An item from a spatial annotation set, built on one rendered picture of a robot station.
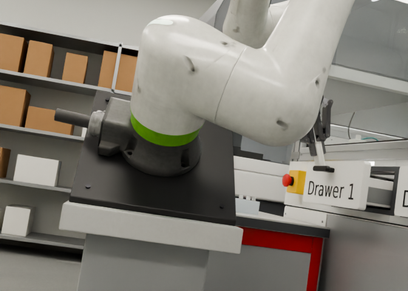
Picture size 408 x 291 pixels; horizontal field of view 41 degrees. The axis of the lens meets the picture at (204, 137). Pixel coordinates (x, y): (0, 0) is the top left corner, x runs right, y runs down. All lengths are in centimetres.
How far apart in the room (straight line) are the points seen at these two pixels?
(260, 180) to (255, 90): 141
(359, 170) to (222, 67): 58
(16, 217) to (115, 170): 418
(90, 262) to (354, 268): 75
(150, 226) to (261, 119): 23
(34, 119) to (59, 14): 117
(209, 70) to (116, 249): 32
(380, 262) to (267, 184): 93
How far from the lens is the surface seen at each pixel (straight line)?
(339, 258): 150
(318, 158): 140
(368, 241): 139
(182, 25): 83
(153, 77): 82
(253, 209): 158
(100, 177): 91
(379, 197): 131
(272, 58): 81
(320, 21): 86
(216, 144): 101
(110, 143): 94
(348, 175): 132
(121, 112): 94
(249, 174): 215
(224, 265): 143
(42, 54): 509
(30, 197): 549
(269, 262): 147
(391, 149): 136
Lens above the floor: 81
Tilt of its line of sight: 5 degrees up
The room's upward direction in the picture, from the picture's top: 9 degrees clockwise
